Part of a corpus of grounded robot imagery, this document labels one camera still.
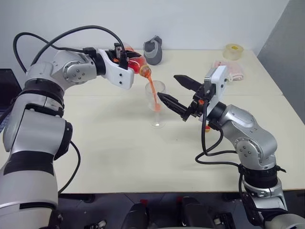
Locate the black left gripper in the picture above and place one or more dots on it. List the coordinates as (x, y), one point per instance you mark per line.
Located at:
(116, 56)

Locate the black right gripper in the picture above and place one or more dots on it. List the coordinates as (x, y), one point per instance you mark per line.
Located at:
(197, 106)

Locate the plastic bottle with orange drink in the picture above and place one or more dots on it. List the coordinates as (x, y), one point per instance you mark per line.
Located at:
(137, 63)

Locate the yellow bottle cap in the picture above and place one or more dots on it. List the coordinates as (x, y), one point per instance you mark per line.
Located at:
(207, 130)

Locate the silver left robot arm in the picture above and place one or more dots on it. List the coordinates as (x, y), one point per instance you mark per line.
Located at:
(35, 119)

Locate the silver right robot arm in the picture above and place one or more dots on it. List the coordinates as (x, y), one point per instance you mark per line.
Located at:
(247, 133)

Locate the clear wine glass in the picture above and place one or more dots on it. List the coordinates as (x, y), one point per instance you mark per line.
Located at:
(156, 112)

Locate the grey visor cap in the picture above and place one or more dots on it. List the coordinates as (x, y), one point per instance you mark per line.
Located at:
(153, 56)

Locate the pink cloth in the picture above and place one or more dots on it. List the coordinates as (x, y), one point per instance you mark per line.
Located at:
(236, 71)

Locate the clear tape roll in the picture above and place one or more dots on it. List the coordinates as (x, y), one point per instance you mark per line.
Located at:
(234, 53)

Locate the dark rounded shape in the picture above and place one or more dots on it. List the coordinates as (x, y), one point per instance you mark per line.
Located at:
(195, 214)
(139, 217)

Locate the dark laptop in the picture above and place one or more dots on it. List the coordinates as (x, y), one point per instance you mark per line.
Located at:
(7, 83)

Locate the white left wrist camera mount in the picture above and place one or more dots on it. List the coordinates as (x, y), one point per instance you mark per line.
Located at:
(119, 74)

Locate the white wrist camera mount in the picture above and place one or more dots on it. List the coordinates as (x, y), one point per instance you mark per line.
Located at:
(119, 74)
(219, 78)

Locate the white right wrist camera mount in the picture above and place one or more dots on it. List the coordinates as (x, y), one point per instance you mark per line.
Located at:
(219, 78)

